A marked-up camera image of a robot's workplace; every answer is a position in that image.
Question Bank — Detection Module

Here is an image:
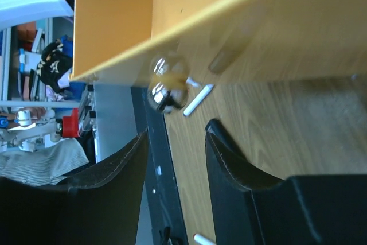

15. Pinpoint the white pencil stub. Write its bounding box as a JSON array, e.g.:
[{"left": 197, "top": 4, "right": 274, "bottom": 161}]
[{"left": 183, "top": 77, "right": 214, "bottom": 117}]

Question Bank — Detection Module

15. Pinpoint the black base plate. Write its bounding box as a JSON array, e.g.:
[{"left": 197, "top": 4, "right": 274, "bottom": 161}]
[{"left": 131, "top": 87, "right": 188, "bottom": 244}]

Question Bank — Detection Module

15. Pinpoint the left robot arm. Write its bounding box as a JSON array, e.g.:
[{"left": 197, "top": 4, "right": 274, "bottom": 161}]
[{"left": 1, "top": 0, "right": 74, "bottom": 30}]

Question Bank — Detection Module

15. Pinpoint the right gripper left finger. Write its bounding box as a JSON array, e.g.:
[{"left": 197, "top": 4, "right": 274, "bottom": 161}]
[{"left": 1, "top": 132, "right": 149, "bottom": 244}]

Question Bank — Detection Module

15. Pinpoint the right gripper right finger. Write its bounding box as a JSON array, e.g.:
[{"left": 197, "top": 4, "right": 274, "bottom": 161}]
[{"left": 205, "top": 119, "right": 366, "bottom": 244}]

